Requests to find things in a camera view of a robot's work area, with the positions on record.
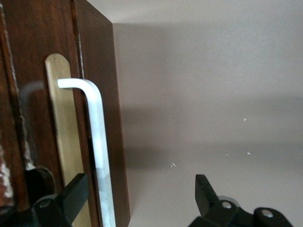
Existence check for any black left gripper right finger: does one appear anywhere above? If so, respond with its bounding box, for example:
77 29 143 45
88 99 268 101
187 175 293 227

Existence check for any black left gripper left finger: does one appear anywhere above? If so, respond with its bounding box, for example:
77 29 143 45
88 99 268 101
30 173 89 227

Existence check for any dark brown wooden cabinet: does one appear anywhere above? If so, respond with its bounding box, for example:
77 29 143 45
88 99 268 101
0 0 132 227

